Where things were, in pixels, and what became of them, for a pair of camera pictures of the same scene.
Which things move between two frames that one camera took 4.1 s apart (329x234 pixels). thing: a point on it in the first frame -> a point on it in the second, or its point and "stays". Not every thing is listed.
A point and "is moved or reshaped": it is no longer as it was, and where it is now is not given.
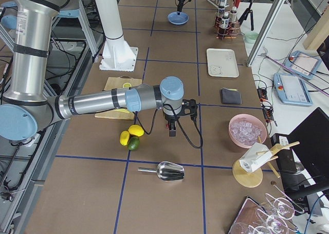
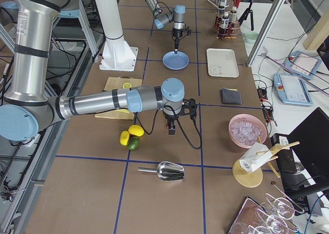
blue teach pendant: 303,64 stays
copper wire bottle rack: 227,25 stays
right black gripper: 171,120 stays
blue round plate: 176,19 is moved or reshaped
